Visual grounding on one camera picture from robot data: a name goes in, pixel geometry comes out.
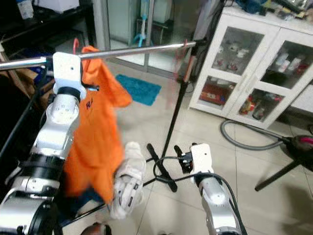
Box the pink vacuum cleaner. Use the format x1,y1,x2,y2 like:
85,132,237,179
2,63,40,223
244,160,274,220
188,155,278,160
286,125,313,173

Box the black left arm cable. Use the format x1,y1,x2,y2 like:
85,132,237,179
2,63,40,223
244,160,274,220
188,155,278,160
0,83,53,165

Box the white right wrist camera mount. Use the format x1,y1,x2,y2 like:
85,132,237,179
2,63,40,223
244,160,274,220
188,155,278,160
190,143,214,177

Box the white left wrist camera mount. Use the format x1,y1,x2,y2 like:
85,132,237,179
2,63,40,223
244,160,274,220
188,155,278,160
52,51,84,98

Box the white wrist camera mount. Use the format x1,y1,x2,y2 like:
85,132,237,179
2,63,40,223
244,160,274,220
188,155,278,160
190,143,214,177
52,51,84,98

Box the teal floor mat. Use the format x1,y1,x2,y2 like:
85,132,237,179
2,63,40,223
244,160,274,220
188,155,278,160
115,73,162,106

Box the grey vacuum hose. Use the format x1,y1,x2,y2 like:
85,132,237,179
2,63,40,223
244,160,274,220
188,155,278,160
220,119,293,152

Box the black jacket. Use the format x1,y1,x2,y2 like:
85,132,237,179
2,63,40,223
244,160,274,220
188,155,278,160
0,83,50,197

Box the black clothes rack stand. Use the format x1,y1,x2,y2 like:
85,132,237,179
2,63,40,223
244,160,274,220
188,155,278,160
143,0,224,193

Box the silver clothes rail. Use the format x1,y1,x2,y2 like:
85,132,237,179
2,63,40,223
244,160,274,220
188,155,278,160
0,40,197,71

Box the dark blue cloth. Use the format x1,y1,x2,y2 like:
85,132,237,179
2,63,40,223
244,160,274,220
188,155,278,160
66,188,104,219

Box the white glass door cabinet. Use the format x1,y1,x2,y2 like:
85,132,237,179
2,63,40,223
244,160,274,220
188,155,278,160
188,6,313,130

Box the black metal shelf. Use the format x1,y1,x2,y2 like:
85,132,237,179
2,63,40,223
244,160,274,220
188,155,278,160
0,0,96,64

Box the printed cardboard box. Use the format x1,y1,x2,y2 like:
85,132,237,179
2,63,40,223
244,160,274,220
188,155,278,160
20,66,55,98

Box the orange shirt black trim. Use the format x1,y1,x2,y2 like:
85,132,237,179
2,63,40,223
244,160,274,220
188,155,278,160
64,45,133,204

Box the robot left leg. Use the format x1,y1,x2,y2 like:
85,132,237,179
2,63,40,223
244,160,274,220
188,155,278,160
81,223,113,235

